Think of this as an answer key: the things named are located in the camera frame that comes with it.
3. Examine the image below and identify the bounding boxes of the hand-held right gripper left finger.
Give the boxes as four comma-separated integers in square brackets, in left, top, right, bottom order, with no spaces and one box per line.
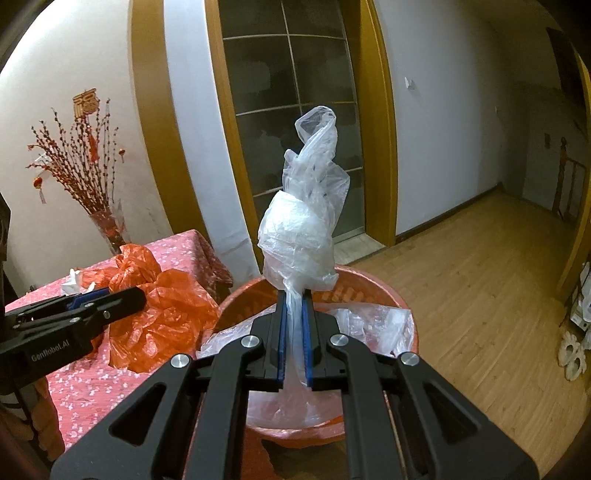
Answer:
[50,290,287,480]

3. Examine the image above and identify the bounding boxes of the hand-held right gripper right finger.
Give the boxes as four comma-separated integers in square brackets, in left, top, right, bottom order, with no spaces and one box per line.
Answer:
[301,292,540,480]

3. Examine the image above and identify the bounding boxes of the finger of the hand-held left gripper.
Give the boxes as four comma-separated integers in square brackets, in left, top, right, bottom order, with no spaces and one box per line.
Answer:
[4,286,112,325]
[14,285,149,334]

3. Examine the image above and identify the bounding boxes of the orange plastic bag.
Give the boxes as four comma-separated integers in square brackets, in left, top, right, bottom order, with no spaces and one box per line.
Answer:
[85,244,221,376]

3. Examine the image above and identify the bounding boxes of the red plastic basket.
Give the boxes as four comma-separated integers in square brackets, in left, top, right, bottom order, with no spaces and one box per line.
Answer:
[196,264,422,451]

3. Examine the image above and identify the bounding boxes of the clear plastic bag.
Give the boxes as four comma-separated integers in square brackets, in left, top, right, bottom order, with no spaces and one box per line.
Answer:
[257,105,352,393]

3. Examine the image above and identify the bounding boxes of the white crumpled tissue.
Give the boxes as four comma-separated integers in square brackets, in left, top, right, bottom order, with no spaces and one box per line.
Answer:
[61,268,94,296]

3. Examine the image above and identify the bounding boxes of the table with pink floral cloth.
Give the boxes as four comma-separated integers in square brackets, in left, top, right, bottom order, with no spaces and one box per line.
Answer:
[0,229,234,463]

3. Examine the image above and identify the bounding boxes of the glass vase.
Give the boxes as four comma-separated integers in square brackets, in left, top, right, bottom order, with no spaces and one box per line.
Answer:
[89,200,133,257]

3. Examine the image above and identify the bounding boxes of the red berry branches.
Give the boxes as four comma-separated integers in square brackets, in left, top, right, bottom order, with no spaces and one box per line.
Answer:
[26,107,127,219]

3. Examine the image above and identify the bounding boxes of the white slippers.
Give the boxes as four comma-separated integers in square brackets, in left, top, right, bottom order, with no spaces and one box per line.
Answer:
[558,329,588,381]

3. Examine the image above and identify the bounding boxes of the frosted glass sliding door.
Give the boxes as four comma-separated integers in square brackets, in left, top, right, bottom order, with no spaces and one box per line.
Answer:
[217,0,370,241]

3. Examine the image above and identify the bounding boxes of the pile of white plastic bags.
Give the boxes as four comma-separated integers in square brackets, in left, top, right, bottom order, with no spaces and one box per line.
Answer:
[569,262,591,331]

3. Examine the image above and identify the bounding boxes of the wooden chair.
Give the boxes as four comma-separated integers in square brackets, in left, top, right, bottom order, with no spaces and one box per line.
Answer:
[551,136,585,220]

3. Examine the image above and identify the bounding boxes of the red gold wall ornament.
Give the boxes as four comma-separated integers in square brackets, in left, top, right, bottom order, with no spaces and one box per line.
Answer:
[72,89,100,117]

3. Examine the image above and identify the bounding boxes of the wooden door frame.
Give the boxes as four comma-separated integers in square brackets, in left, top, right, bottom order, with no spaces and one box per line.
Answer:
[130,0,399,288]

